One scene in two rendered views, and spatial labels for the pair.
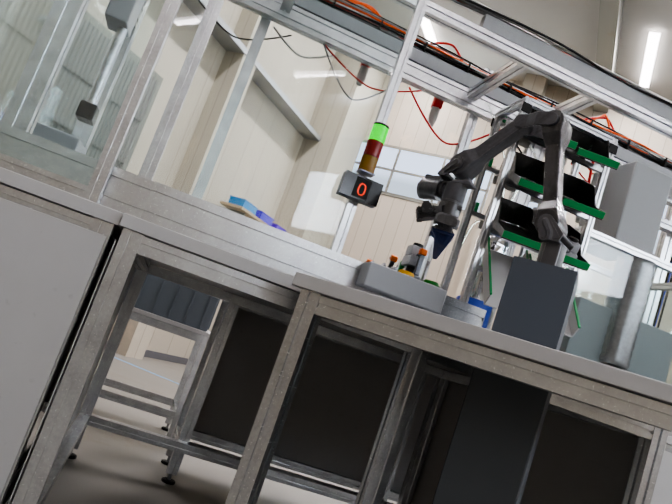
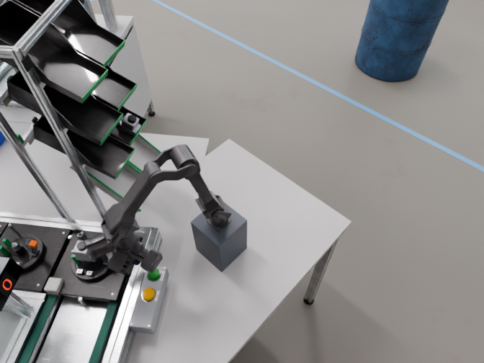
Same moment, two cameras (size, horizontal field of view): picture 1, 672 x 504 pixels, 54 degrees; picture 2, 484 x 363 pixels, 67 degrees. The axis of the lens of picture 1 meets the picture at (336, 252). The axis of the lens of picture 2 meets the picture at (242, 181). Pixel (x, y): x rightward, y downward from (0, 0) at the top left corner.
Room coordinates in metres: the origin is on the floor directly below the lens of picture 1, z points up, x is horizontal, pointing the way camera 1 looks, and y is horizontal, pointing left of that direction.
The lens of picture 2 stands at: (1.15, 0.15, 2.14)
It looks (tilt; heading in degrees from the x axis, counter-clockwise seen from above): 52 degrees down; 290
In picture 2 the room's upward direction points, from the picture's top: straight up
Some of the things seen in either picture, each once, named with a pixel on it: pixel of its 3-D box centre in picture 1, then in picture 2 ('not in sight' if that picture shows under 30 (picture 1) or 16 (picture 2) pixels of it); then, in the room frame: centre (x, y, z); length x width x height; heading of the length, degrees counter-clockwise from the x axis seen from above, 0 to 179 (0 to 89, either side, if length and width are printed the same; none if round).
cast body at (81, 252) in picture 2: (413, 255); (82, 250); (1.84, -0.21, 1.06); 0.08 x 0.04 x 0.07; 13
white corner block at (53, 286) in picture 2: not in sight; (55, 286); (1.90, -0.10, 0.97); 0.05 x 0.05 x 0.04; 13
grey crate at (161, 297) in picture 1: (159, 292); not in sight; (3.69, 0.85, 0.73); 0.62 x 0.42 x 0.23; 103
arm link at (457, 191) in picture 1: (456, 190); (123, 233); (1.65, -0.24, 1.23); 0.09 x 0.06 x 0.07; 50
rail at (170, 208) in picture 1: (322, 267); (114, 358); (1.62, 0.02, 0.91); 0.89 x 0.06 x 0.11; 103
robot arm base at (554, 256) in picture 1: (550, 258); (217, 215); (1.47, -0.47, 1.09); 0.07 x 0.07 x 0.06; 67
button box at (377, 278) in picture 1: (401, 287); (150, 298); (1.60, -0.18, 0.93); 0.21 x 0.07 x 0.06; 103
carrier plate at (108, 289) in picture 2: not in sight; (95, 263); (1.83, -0.22, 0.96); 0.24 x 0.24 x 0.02; 13
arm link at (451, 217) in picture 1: (447, 217); (130, 245); (1.66, -0.24, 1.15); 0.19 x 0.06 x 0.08; 173
